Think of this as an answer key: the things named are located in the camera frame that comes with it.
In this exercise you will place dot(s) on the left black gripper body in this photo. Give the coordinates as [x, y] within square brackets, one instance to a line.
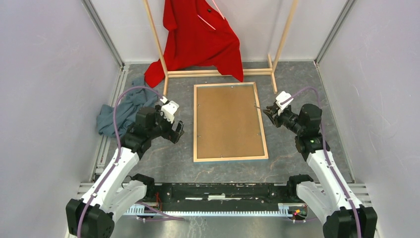
[162, 126]

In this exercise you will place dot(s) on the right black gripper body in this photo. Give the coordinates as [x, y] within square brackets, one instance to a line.
[288, 119]

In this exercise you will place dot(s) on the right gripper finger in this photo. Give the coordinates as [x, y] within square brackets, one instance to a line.
[271, 109]
[272, 115]

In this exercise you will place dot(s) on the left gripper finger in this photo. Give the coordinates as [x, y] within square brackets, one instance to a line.
[174, 136]
[179, 129]

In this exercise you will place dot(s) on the blue picture frame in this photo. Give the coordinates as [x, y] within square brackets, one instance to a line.
[227, 126]

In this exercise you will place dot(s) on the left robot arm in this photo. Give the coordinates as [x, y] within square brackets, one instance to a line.
[95, 214]

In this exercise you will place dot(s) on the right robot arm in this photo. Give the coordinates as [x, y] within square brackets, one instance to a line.
[341, 213]

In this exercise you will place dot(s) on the wooden clothes rack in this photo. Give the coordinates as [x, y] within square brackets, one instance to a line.
[272, 63]

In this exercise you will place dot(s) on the grey-blue cloth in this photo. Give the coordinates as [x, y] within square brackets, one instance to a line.
[125, 113]

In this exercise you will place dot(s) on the red shirt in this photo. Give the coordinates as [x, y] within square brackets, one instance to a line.
[191, 43]

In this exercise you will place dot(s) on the pink clothes hanger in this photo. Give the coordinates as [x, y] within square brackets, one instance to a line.
[209, 13]

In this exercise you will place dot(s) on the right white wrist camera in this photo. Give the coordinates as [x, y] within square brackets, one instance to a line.
[282, 101]

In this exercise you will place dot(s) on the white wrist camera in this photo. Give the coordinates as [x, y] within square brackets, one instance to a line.
[282, 101]
[169, 109]

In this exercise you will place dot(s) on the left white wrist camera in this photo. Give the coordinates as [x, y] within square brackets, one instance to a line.
[169, 109]

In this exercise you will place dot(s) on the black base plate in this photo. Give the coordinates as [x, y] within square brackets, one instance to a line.
[220, 197]

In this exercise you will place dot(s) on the white cable duct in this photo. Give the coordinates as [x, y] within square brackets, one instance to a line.
[140, 210]

